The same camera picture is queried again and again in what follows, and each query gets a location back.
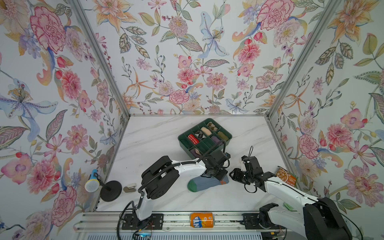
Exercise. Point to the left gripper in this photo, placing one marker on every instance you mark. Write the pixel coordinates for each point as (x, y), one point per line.
(222, 175)

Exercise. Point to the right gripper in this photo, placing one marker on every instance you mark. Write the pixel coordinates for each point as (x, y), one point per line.
(235, 175)

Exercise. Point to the blue orange green sock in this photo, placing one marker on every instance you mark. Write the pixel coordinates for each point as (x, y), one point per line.
(202, 183)

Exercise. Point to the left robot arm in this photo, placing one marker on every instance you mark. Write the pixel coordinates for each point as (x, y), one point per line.
(163, 174)

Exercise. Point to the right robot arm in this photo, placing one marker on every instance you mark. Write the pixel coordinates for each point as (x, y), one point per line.
(312, 218)

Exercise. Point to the purple beige rolled sock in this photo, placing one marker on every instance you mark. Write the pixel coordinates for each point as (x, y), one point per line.
(196, 153)

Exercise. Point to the green compartment organizer tray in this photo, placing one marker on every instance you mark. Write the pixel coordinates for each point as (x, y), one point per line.
(207, 145)

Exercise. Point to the olive rolled sock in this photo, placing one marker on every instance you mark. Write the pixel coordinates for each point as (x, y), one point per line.
(223, 136)

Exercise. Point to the red rolled sock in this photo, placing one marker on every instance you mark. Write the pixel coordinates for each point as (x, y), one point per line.
(193, 139)

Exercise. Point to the checkered rolled sock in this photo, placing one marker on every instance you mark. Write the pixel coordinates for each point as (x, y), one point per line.
(200, 135)

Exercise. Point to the brown patterned rolled sock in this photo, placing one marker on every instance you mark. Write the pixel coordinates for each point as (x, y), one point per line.
(212, 126)

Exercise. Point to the orange green snack packet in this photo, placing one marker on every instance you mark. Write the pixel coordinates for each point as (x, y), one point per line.
(286, 176)

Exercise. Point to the orange soda can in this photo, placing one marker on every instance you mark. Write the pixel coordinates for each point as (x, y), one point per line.
(202, 220)

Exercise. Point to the black round stand base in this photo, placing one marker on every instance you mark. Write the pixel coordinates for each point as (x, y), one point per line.
(110, 191)

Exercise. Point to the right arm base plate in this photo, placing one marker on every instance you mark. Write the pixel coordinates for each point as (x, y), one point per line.
(251, 222)

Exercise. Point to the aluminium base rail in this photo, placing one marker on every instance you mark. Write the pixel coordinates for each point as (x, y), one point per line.
(173, 221)

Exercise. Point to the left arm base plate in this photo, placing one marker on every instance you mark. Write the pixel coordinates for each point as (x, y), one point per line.
(154, 222)

